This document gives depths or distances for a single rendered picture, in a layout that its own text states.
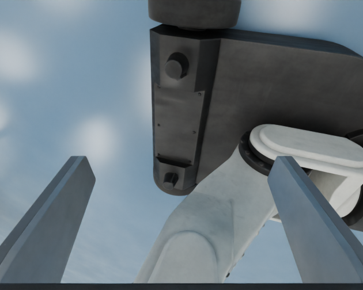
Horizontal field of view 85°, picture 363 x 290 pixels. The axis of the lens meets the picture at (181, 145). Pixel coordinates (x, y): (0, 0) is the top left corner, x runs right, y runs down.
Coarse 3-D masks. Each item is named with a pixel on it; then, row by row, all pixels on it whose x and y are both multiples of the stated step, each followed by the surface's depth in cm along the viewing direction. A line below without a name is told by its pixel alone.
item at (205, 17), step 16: (160, 0) 37; (176, 0) 35; (192, 0) 35; (208, 0) 35; (224, 0) 36; (240, 0) 40; (160, 16) 38; (176, 16) 37; (192, 16) 36; (208, 16) 36; (224, 16) 38
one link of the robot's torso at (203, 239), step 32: (256, 160) 36; (192, 192) 31; (224, 192) 32; (256, 192) 32; (192, 224) 23; (224, 224) 24; (256, 224) 28; (160, 256) 20; (192, 256) 20; (224, 256) 21
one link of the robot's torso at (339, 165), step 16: (256, 128) 40; (272, 128) 39; (288, 128) 39; (256, 144) 36; (272, 144) 35; (288, 144) 35; (304, 144) 35; (320, 144) 36; (336, 144) 36; (352, 144) 36; (304, 160) 34; (320, 160) 34; (336, 160) 33; (352, 160) 33; (320, 176) 40; (336, 176) 35; (352, 176) 32; (336, 192) 35; (352, 192) 34; (336, 208) 36; (352, 208) 36
